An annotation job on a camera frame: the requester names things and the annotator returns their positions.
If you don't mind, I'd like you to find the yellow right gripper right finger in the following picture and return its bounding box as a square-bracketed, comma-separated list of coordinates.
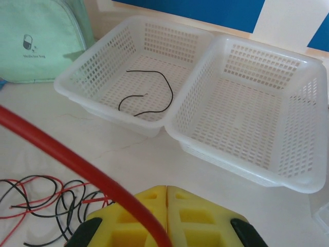
[168, 185, 268, 247]

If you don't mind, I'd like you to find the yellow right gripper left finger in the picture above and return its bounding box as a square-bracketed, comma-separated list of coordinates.
[65, 185, 169, 247]

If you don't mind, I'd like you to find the white plastic mesh basket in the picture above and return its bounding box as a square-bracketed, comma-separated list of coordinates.
[164, 34, 325, 194]
[53, 14, 215, 138]

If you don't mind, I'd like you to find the small clear plastic bag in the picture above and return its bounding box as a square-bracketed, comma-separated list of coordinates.
[310, 203, 329, 234]

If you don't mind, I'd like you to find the light green tray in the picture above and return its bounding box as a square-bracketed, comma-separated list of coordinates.
[0, 0, 96, 84]

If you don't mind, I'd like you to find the tangle of red and black wires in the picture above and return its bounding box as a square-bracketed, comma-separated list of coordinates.
[0, 174, 65, 219]

